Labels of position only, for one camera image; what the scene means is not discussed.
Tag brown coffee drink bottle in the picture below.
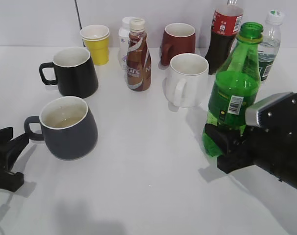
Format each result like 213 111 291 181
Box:
126 18 151 92

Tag white plastic bottle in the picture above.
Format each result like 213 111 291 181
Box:
118 16 135 70

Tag dark red ceramic mug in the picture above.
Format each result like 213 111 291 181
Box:
160 23 196 66

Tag green plastic bottle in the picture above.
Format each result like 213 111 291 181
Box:
202 22 264 157

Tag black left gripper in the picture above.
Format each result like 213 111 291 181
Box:
0 127 29 192

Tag dark grey ceramic mug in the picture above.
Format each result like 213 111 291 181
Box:
24 96 98 160

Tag white ceramic mug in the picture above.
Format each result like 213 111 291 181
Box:
165 53 209 108

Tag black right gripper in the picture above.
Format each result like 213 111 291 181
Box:
205 93 297 194

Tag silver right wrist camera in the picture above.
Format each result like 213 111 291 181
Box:
245 92 297 131

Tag cola bottle red label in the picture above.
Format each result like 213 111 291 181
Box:
205 0 243 75

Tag black ceramic mug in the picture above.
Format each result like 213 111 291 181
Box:
39 47 99 98

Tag black cable on wall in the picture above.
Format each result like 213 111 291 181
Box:
74 0 82 31

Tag clear water bottle green label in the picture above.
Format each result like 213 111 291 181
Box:
258 10 284 83

